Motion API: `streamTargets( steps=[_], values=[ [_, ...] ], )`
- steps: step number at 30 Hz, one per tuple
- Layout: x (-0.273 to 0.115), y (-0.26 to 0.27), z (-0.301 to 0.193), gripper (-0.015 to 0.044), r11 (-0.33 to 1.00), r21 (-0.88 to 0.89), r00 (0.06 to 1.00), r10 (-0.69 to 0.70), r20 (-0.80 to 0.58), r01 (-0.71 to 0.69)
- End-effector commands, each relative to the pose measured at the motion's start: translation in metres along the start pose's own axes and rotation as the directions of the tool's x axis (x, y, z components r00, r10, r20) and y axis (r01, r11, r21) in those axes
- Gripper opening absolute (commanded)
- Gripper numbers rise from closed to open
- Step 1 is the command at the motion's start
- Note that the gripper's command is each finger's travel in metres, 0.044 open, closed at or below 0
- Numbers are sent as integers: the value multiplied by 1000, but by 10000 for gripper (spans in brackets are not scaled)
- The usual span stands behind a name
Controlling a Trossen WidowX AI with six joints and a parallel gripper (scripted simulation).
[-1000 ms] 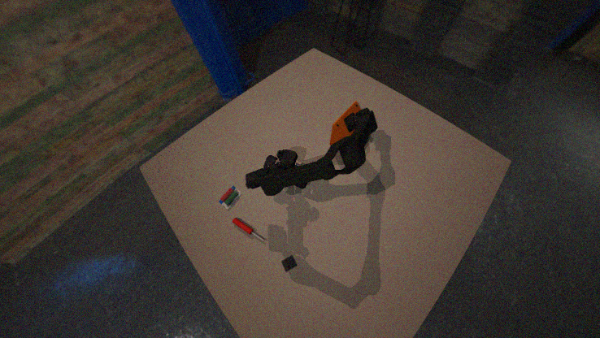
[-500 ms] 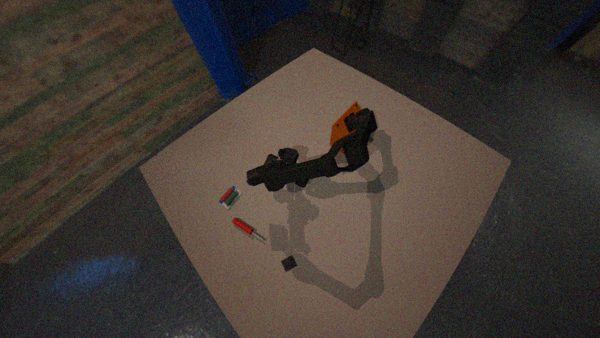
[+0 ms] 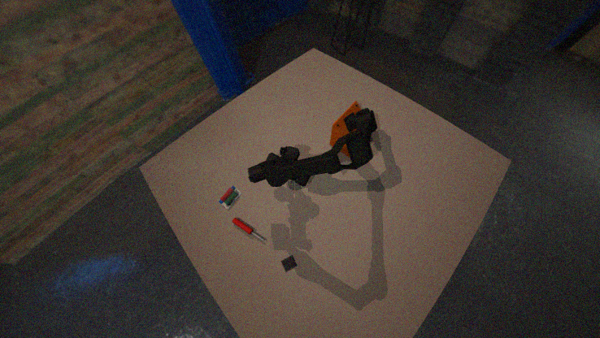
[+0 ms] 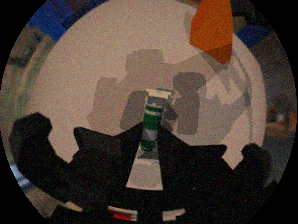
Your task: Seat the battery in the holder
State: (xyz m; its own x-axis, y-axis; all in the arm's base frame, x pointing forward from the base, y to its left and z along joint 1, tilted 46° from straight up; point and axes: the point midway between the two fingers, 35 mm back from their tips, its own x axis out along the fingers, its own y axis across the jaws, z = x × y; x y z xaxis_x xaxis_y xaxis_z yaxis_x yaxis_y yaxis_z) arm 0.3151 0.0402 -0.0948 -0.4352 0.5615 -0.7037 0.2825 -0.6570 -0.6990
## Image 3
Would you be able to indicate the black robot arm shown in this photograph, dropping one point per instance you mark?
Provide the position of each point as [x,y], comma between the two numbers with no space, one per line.
[278,170]

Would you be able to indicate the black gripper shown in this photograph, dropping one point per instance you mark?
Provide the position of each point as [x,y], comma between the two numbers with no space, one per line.
[301,180]

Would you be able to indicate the red-handled screwdriver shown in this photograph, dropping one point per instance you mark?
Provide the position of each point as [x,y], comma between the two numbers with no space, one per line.
[244,227]

